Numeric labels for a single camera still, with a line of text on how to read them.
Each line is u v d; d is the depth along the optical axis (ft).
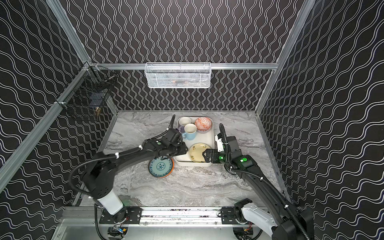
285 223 1.26
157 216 2.50
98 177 1.51
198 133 3.40
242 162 1.80
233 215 2.44
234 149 1.95
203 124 3.49
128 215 2.40
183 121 3.46
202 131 3.29
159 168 2.95
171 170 2.89
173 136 2.23
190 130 3.24
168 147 2.25
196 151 3.14
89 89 3.19
